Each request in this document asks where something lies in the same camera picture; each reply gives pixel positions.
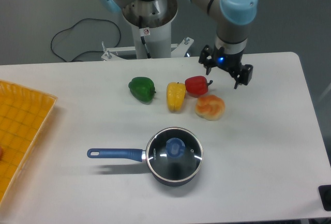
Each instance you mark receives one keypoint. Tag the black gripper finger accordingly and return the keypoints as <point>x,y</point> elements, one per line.
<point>206,59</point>
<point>244,75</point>

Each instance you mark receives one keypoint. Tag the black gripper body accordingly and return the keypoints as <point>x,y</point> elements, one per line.
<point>228,56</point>

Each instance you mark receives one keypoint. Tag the glass lid with blue knob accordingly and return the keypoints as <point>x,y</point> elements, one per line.
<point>174,156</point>

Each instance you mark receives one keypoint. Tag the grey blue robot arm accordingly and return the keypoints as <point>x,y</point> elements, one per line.
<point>234,18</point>

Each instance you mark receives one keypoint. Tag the red bell pepper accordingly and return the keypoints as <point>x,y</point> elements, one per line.
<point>197,85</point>

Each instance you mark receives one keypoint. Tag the orange twisted bread roll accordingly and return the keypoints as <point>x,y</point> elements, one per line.
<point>210,107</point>

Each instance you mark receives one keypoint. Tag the yellow bell pepper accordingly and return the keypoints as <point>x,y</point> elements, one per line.
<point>175,96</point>

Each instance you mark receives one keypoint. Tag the green bell pepper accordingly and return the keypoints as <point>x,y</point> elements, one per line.
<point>142,88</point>

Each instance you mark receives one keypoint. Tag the black device at table corner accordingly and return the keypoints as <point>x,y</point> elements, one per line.
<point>324,191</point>

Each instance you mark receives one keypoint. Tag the yellow woven basket tray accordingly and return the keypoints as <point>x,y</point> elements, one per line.
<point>24,112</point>

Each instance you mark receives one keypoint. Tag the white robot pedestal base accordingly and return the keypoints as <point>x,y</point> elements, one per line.
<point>151,26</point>

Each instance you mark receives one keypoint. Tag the blue handled saucepan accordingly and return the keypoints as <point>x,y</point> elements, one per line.
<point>120,153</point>

